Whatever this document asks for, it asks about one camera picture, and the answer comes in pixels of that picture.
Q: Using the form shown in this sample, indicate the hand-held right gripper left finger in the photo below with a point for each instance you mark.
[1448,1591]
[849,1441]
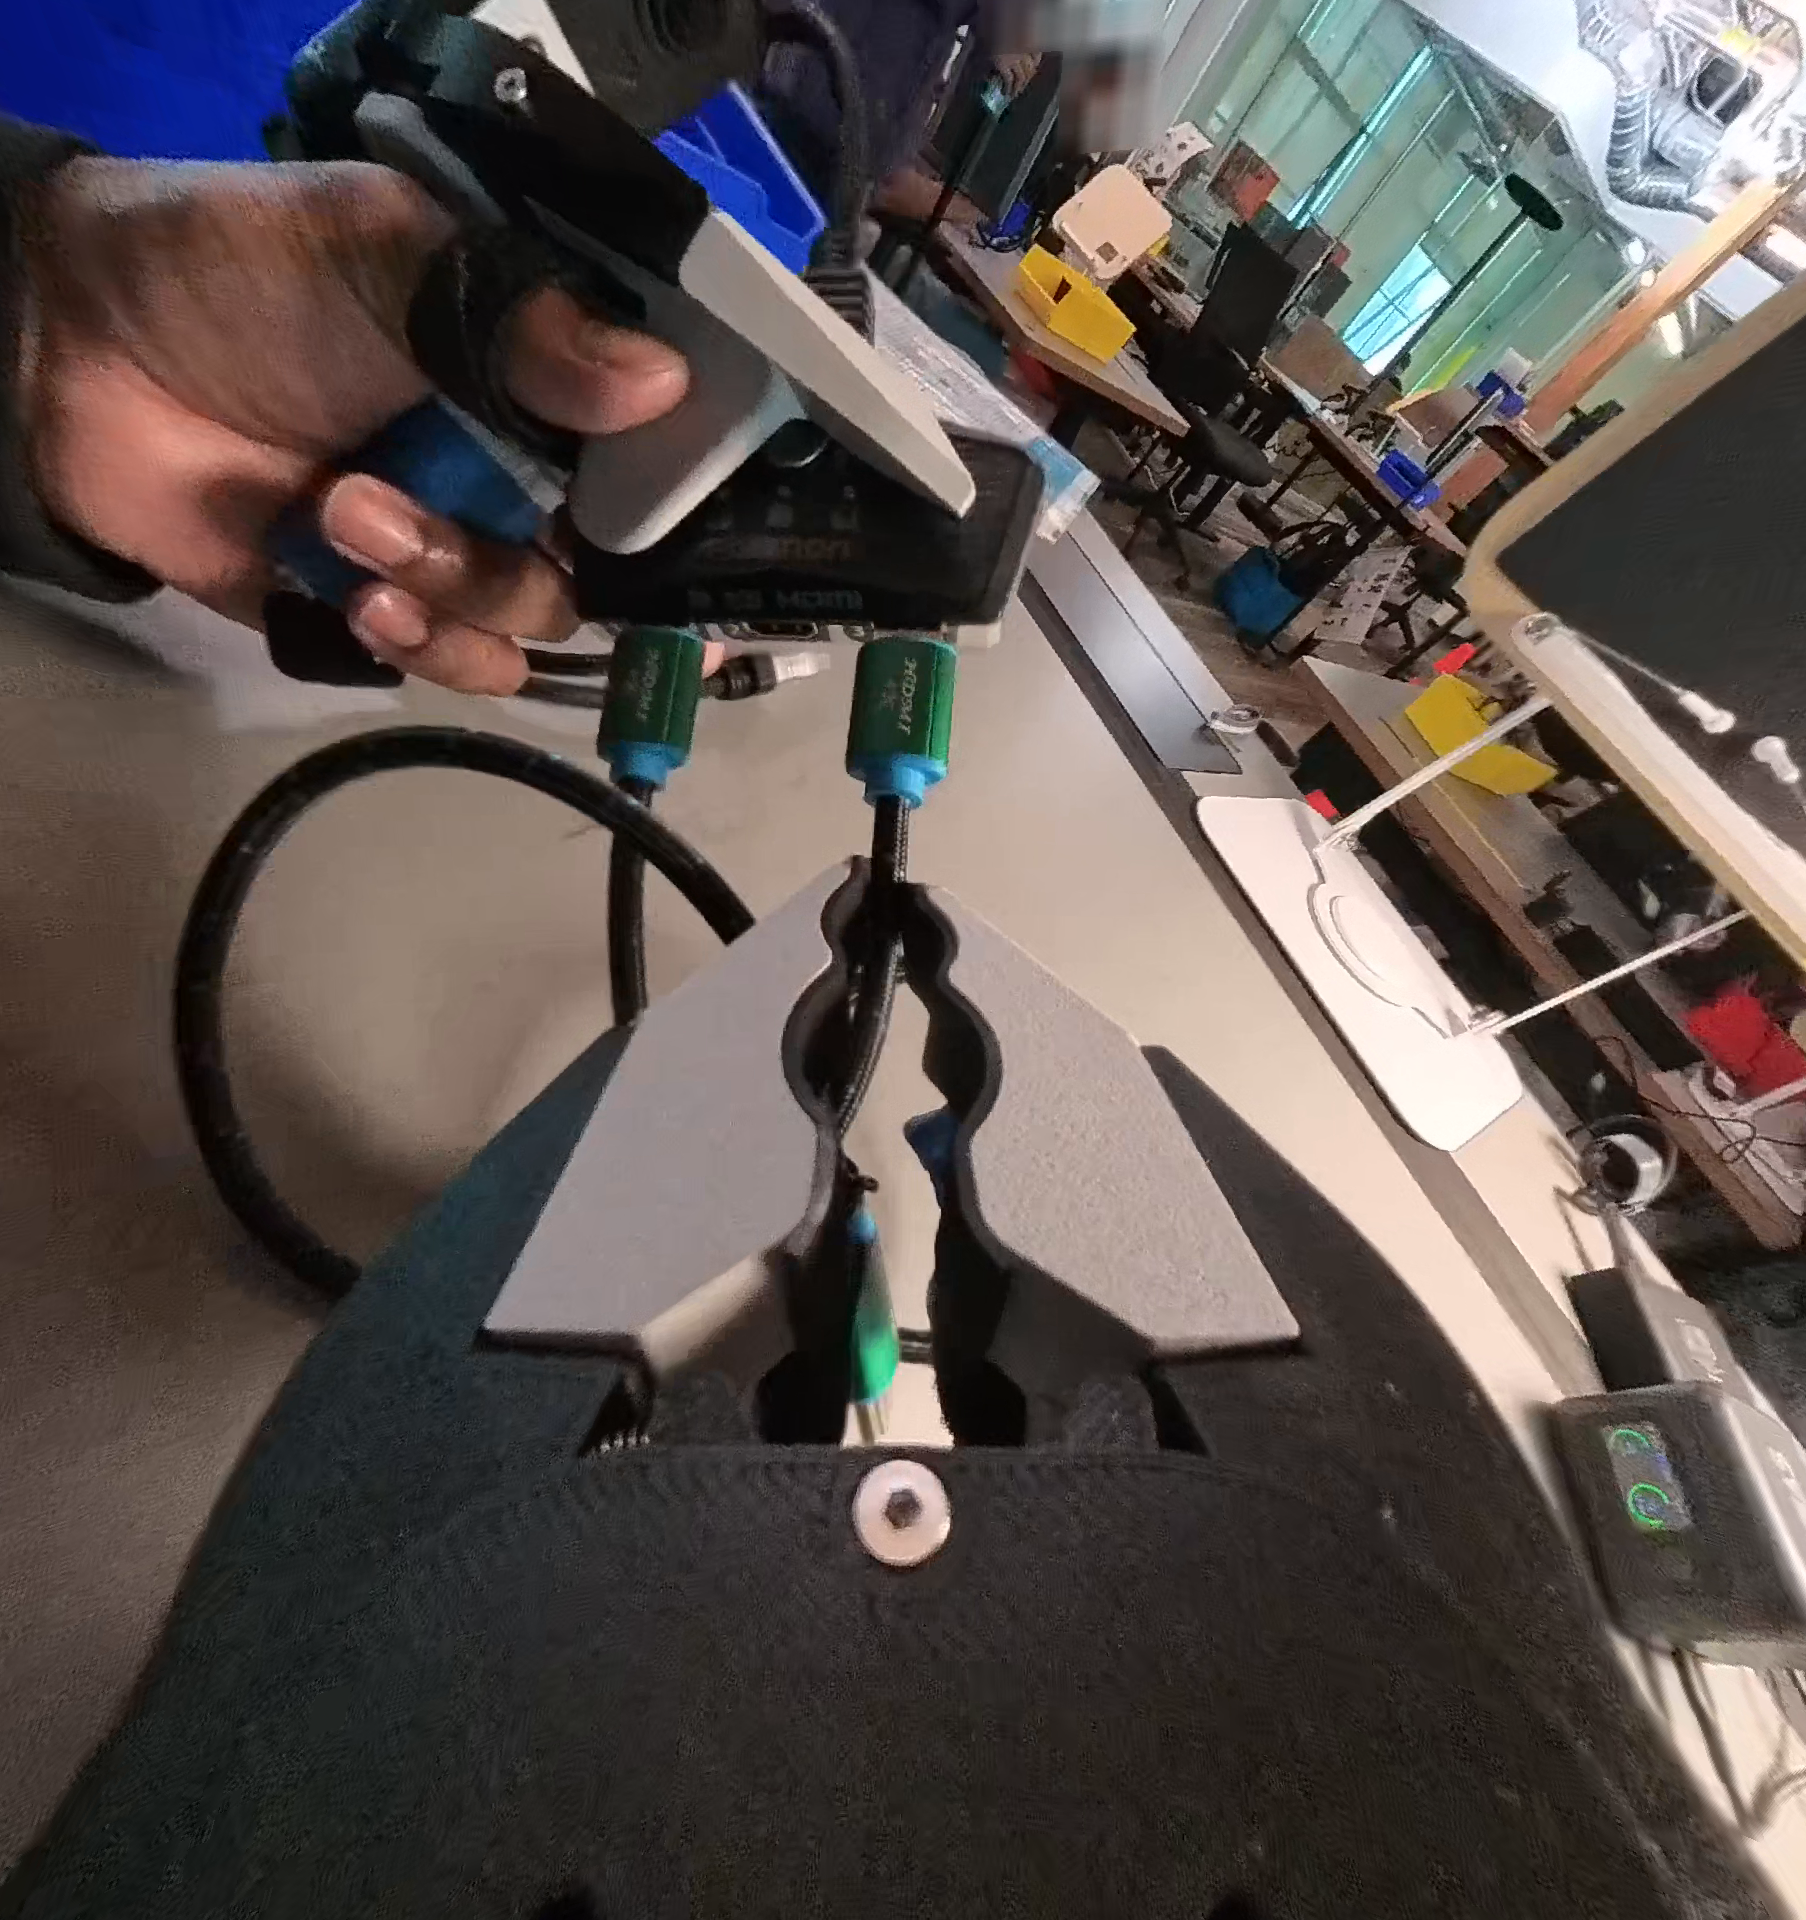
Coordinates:
[662,1187]

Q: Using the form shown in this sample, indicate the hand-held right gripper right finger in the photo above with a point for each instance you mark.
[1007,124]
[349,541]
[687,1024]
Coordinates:
[1129,1202]

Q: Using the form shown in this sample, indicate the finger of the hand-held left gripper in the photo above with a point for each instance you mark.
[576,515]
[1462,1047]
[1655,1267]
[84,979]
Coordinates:
[678,451]
[843,375]

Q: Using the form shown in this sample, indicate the black hdmi switch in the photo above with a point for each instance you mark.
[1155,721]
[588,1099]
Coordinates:
[917,557]

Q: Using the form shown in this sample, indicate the large blue plastic bin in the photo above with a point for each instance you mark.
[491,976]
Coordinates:
[138,76]

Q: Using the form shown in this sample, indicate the person's left hand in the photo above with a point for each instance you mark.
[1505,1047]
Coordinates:
[212,346]

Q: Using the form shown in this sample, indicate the small yellow bin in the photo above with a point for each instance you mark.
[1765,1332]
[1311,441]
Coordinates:
[1077,301]

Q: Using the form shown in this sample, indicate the clear plastic bag blue label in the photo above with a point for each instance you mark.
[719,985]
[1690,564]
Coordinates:
[1061,488]

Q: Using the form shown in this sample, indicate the black office chair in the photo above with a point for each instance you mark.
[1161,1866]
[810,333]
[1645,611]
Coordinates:
[1203,451]

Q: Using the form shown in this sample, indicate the dark grey desk panel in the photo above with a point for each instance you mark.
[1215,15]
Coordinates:
[1142,660]

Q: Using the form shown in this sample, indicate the black computer monitor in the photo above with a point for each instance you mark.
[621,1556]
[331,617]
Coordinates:
[1249,285]

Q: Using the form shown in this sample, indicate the background work table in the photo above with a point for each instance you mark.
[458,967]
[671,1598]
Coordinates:
[1442,856]

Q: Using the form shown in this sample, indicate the blue trash bin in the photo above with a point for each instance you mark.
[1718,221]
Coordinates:
[1263,594]

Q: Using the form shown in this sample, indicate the small silver clip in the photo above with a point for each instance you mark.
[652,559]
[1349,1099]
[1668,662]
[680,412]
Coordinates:
[1237,718]

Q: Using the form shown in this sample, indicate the black power adapter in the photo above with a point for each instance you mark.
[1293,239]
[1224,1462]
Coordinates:
[1646,1329]

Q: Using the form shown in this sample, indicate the yellow box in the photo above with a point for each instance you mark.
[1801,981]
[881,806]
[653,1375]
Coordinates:
[1474,736]

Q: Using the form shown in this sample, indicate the red plastic bin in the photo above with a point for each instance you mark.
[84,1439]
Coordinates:
[1744,1034]

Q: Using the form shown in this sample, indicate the grey power bank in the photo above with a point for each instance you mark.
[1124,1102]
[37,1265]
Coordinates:
[1713,1516]

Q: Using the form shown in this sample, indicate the black round floor lamp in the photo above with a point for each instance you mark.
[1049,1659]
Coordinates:
[1533,197]

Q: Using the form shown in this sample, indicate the silver ventilation duct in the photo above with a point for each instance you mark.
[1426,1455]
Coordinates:
[1668,105]

